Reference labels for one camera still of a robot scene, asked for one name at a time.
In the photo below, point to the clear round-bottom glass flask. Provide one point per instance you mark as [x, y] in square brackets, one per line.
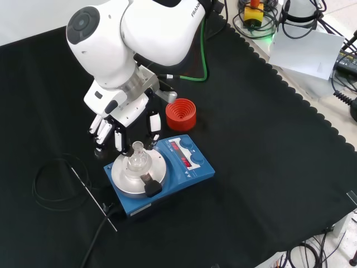
[137, 162]

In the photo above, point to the black bench cloth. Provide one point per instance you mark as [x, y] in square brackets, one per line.
[251, 167]

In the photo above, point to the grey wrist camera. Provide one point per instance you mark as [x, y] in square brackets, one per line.
[169, 96]

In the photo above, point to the blue heater with steel plate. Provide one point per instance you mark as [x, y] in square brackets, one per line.
[173, 190]

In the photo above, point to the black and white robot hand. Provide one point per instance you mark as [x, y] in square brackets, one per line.
[125, 110]

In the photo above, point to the black power adapter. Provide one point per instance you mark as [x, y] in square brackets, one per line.
[347, 60]

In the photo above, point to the yellow stop button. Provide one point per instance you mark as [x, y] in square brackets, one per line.
[253, 14]

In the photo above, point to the pale board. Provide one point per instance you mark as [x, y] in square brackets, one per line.
[304, 53]

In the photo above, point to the thin metal probe rod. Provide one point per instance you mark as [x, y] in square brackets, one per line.
[92, 195]

